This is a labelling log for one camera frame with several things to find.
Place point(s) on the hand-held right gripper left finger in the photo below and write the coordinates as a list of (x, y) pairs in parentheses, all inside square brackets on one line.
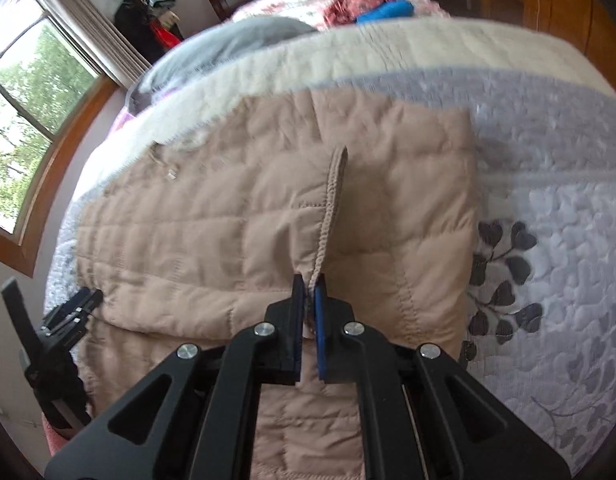
[(298, 320)]

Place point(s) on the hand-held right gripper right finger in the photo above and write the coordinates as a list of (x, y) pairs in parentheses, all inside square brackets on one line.
[(320, 340)]

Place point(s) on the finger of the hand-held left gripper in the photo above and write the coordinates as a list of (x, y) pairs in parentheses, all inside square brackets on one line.
[(85, 299), (70, 322)]

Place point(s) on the beige quilted jacket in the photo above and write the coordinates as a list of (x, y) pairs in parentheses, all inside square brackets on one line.
[(187, 240)]

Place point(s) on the wood-framed window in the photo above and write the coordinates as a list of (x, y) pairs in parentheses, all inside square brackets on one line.
[(17, 110)]

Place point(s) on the beige curtain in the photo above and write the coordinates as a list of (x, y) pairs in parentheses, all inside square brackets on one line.
[(92, 30)]

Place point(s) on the bed with grey quilt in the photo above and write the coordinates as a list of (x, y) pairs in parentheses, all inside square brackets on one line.
[(563, 210)]

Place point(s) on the red bag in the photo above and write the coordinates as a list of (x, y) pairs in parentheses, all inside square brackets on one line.
[(165, 35)]

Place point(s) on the black coat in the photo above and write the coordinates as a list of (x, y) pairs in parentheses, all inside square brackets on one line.
[(132, 25)]

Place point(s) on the grey pillow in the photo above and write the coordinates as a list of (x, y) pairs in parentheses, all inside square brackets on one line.
[(227, 45)]

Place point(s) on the red patterned cloth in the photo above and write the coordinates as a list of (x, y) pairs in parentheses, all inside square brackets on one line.
[(348, 10)]

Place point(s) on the pink red patterned pillow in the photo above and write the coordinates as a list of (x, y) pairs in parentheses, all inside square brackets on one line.
[(288, 5)]

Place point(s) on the blue cloth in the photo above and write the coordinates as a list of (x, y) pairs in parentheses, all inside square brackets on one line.
[(388, 10)]

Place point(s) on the wooden wardrobe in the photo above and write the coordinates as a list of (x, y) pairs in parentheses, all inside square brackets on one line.
[(598, 15)]

